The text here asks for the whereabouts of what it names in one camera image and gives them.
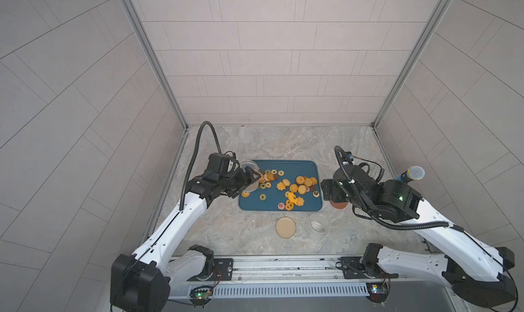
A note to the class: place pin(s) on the aluminium corner frame post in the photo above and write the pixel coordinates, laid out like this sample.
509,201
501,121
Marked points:
144,41
430,27

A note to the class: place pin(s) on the aluminium corner frame post left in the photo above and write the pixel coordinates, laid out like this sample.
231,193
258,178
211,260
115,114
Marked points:
144,41

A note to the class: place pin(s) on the orange flower cookie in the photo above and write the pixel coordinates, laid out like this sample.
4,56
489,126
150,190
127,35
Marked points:
281,186

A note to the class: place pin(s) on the teal plastic tray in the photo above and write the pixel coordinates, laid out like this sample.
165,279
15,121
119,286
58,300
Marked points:
267,197

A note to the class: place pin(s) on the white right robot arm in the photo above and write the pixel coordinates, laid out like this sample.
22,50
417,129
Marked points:
474,271

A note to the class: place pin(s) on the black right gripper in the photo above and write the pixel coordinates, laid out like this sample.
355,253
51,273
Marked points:
333,184

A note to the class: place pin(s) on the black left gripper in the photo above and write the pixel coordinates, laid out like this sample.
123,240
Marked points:
243,182

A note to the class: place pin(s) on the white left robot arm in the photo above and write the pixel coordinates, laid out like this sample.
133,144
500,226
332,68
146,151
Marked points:
143,280

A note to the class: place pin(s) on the right circuit board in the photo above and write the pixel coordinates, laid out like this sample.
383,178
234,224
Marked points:
377,292

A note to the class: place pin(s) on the aluminium corner frame post right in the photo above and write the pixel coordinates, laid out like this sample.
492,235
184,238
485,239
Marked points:
430,27

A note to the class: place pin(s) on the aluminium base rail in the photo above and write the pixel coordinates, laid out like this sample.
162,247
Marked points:
309,276

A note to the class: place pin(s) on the yellow pretzel cookie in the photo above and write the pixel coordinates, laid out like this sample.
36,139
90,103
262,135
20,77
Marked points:
289,206

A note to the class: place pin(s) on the terracotta jar lid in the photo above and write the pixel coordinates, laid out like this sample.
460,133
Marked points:
339,206

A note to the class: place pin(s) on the left circuit board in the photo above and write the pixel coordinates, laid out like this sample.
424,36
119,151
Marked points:
201,296

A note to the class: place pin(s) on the jar with beige lid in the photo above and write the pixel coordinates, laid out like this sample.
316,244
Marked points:
252,175

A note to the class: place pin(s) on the microphone on black stand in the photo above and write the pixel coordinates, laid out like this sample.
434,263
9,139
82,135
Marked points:
413,173

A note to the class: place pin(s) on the circuit board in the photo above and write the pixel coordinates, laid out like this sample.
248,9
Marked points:
201,296
377,292

